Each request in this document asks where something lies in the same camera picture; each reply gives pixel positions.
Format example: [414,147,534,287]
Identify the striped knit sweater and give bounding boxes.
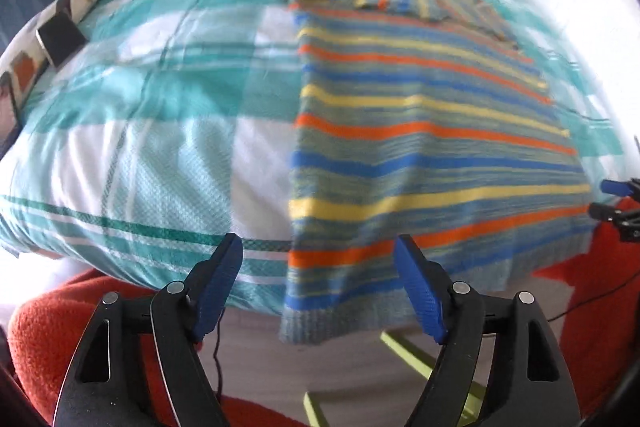
[280,0,592,343]

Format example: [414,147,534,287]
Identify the orange fleece trouser leg left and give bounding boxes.
[8,269,306,426]

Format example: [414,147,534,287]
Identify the orange fleece trouser leg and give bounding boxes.
[535,222,639,416]
[8,269,306,426]

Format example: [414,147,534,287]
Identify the orange fleece trouser leg right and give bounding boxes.
[535,222,639,416]

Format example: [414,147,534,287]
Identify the teal plaid bed cover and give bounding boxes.
[1,0,628,319]

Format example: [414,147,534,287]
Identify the patterned cushion at bedside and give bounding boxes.
[1,0,99,147]

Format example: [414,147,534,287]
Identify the yellow green stool frame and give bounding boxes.
[304,329,490,427]

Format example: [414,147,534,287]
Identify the thin black cable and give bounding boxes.
[211,305,227,400]

